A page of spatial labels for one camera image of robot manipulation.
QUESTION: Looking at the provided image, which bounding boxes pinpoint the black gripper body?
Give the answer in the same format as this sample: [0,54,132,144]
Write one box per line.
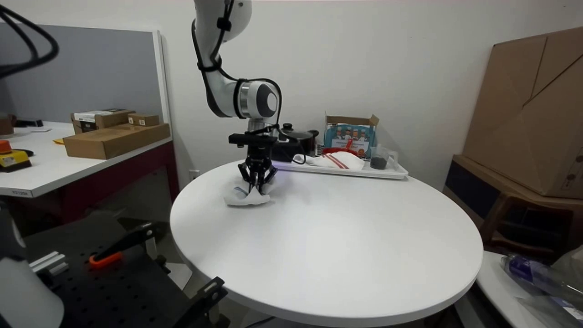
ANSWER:
[243,133,279,164]

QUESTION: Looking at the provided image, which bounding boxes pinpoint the white and blue tea towel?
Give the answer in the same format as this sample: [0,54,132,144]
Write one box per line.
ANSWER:
[223,174,277,209]

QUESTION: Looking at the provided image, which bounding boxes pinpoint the black pot with lid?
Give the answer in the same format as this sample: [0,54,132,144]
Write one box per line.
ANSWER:
[275,122,321,165]

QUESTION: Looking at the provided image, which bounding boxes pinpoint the red and white cloth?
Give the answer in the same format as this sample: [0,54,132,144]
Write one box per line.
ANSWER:
[306,149,367,173]

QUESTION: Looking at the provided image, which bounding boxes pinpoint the blue printed cardboard box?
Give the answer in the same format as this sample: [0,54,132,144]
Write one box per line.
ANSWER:
[323,113,381,160]

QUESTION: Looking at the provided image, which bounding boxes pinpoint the white rectangular tray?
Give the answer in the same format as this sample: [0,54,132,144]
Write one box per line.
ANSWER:
[272,151,410,182]

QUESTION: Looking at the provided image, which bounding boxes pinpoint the open cardboard box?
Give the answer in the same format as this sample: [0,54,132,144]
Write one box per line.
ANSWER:
[62,122,172,160]

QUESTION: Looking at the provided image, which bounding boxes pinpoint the small brown cardboard box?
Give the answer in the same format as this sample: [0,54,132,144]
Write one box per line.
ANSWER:
[71,107,163,133]

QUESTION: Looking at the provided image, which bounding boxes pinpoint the grey partition panel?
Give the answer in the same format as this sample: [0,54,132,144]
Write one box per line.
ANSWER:
[0,23,172,125]

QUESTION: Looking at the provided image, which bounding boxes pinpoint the white desk with red side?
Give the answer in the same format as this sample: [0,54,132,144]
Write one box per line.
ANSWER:
[0,118,183,235]

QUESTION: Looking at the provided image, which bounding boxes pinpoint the yellow and black device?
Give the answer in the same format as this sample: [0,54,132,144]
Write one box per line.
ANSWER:
[0,138,35,173]

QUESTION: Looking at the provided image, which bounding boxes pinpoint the dark wooden cabinet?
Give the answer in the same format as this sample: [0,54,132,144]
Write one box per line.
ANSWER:
[445,153,583,264]

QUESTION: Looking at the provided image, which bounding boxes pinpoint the white side table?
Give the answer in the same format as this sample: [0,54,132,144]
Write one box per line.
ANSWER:
[476,251,583,328]

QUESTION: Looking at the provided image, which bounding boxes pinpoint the large brown cardboard box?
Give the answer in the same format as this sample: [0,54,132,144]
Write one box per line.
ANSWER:
[463,25,583,200]

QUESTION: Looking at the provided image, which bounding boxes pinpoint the clear plastic bag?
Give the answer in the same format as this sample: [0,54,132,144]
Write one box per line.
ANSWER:
[503,244,583,320]

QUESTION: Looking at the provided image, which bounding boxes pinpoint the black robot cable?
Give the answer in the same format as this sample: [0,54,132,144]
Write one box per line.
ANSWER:
[190,0,237,114]

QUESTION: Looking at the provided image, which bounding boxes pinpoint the black clamp with orange handle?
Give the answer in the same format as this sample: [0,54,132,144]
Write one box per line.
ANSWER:
[88,220,170,271]

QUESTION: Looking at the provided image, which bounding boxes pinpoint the thick black hose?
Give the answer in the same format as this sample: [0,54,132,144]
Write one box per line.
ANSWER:
[0,3,62,80]

